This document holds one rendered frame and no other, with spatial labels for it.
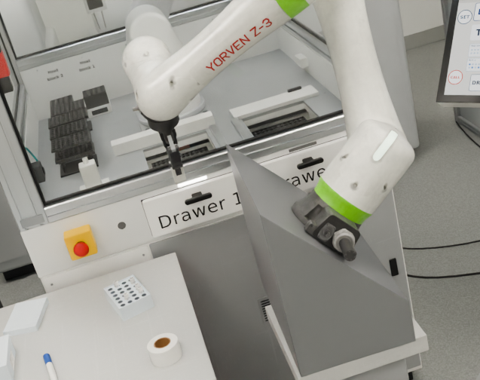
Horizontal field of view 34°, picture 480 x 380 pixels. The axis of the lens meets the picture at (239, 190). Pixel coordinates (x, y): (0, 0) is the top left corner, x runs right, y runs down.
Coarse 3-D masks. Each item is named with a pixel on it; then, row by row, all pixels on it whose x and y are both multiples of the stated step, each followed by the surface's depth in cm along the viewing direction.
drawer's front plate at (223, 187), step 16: (224, 176) 212; (176, 192) 210; (192, 192) 211; (224, 192) 213; (144, 208) 210; (160, 208) 211; (176, 208) 212; (192, 208) 213; (224, 208) 215; (240, 208) 216; (160, 224) 213; (176, 224) 214; (192, 224) 215
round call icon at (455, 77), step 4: (448, 72) 214; (452, 72) 214; (456, 72) 213; (460, 72) 212; (448, 76) 214; (452, 76) 214; (456, 76) 213; (460, 76) 212; (448, 80) 214; (452, 80) 213; (456, 80) 213; (460, 80) 212; (448, 84) 214; (452, 84) 213; (456, 84) 212; (460, 84) 212
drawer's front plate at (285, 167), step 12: (324, 144) 216; (336, 144) 215; (288, 156) 214; (300, 156) 214; (312, 156) 215; (324, 156) 216; (276, 168) 214; (288, 168) 215; (312, 168) 217; (324, 168) 217; (288, 180) 216; (300, 180) 217
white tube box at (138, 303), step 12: (132, 276) 203; (108, 288) 201; (120, 288) 200; (132, 288) 198; (144, 288) 196; (108, 300) 201; (120, 300) 194; (132, 300) 193; (144, 300) 193; (120, 312) 191; (132, 312) 192
